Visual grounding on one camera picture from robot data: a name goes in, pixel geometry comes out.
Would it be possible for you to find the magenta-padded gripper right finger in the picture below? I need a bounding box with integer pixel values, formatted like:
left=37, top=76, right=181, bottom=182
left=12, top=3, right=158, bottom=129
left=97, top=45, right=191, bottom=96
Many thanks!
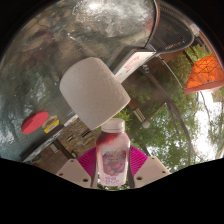
left=128, top=145, right=172, bottom=189

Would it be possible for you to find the pink drink bottle white cap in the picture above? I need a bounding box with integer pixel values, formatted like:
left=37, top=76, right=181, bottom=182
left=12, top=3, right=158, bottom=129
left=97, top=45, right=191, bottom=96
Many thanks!
left=95, top=117, right=131, bottom=187

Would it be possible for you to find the white textured cup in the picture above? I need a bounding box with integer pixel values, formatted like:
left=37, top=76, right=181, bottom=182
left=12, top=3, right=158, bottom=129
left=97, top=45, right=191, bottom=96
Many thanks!
left=59, top=56, right=132, bottom=131

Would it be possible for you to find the orange canopy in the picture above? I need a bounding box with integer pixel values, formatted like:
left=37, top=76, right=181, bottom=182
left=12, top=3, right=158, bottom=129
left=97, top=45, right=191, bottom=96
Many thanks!
left=182, top=53, right=224, bottom=95

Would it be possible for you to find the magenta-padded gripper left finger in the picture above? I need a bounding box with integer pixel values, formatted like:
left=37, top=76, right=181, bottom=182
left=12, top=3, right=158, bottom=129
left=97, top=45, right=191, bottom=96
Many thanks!
left=55, top=145, right=98, bottom=189

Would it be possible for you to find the beige ring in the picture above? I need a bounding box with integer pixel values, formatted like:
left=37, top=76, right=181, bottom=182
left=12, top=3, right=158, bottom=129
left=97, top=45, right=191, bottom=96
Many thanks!
left=41, top=115, right=58, bottom=128

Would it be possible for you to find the small yellow card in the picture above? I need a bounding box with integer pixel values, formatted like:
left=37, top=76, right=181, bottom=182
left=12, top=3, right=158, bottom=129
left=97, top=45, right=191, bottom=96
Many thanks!
left=43, top=119, right=60, bottom=134

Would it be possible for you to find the flat round red coaster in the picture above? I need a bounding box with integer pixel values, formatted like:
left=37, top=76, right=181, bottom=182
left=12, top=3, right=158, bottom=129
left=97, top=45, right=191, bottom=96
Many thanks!
left=21, top=110, right=50, bottom=135

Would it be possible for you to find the blue yellow striped cone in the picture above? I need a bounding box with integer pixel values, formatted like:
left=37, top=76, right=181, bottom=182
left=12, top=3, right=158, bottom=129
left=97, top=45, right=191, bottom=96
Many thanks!
left=141, top=63, right=151, bottom=74

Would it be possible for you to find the black laptop with stickers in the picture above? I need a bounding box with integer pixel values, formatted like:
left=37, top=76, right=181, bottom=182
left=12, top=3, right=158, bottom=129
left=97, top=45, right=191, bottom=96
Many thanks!
left=20, top=124, right=68, bottom=164

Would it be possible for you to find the globe lamp post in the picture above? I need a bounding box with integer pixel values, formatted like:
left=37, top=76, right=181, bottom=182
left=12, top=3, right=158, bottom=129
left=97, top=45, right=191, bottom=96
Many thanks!
left=128, top=99, right=152, bottom=129

